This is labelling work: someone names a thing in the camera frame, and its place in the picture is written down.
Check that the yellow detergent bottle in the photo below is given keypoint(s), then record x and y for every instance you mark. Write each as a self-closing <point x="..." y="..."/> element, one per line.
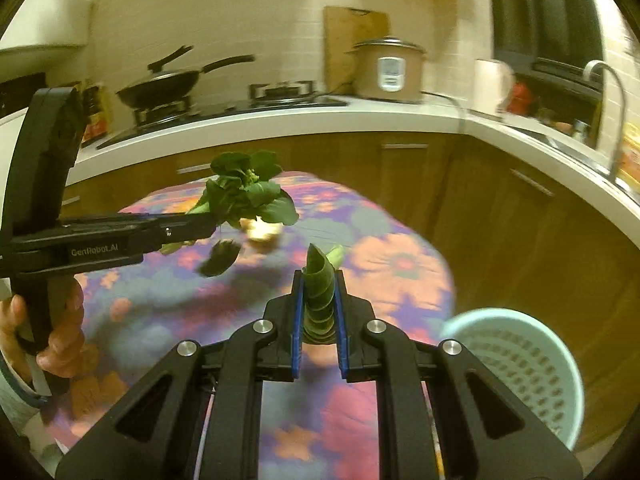
<point x="631" y="160"/>

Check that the red pot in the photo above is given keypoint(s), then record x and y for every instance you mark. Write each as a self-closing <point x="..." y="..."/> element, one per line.
<point x="521" y="99"/>

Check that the dark sauce bottle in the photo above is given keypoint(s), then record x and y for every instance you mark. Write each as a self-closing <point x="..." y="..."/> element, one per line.
<point x="95" y="120"/>

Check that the floral tablecloth table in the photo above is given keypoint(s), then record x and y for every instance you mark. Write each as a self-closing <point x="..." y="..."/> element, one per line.
<point x="380" y="260"/>

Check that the leafy green vegetable bunch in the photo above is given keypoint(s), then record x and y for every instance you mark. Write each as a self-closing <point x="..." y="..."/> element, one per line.
<point x="250" y="190"/>

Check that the person's left hand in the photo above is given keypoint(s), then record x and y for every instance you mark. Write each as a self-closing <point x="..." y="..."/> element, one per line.
<point x="67" y="340"/>

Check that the light blue perforated plastic basket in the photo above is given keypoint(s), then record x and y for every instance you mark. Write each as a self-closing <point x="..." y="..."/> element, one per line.
<point x="525" y="360"/>

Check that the black gas stove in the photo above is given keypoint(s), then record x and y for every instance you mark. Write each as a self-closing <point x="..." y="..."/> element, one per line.
<point x="225" y="107"/>

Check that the white electric kettle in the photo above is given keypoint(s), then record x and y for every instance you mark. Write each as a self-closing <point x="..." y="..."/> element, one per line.
<point x="490" y="87"/>

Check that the steel kitchen faucet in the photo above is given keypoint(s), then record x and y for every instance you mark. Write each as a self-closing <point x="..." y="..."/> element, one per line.
<point x="620" y="110"/>

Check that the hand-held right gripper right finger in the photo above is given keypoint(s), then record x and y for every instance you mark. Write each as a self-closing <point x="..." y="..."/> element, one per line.
<point x="341" y="325"/>

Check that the dark window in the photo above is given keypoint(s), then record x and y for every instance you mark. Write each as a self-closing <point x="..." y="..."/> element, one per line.
<point x="545" y="10"/>

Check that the black frying pan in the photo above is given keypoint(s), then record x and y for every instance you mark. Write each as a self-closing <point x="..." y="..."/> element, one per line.
<point x="155" y="87"/>

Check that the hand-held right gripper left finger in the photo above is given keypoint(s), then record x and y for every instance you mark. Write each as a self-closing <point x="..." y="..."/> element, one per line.
<point x="298" y="325"/>

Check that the brown rice cooker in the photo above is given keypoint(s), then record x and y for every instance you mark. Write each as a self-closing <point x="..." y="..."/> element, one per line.
<point x="370" y="75"/>

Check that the wooden cutting board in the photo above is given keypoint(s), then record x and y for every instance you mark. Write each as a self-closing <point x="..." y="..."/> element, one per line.
<point x="345" y="35"/>

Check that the dark green leaf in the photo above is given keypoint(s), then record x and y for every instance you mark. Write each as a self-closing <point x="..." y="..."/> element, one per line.
<point x="220" y="257"/>

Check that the wooden kitchen cabinets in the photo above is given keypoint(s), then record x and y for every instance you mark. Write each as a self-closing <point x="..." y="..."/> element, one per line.
<point x="500" y="220"/>

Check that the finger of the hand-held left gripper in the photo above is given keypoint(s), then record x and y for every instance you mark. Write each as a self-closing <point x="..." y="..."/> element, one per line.
<point x="180" y="232"/>

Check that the green leaf stalk piece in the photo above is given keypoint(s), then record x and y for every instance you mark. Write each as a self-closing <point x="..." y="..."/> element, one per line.
<point x="320" y="300"/>

